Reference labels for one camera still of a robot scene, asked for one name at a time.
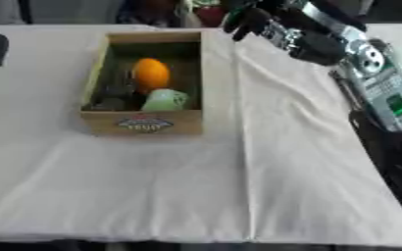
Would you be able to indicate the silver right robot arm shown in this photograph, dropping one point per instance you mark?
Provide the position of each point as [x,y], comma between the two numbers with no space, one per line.
[384,88]

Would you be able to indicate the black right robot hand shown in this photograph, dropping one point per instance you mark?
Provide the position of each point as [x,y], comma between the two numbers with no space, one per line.
[319,45]

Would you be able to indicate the orange toy fruit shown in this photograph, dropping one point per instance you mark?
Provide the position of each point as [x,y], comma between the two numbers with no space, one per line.
[150,74]

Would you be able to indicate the pale green toy cup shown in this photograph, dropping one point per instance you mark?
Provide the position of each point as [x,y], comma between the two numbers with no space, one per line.
[165,100]

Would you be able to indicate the tan cardboard box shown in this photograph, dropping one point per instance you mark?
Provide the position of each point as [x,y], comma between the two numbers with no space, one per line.
[144,122]

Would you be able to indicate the dark toy object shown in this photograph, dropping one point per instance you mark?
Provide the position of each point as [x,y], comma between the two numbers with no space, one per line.
[112,102]

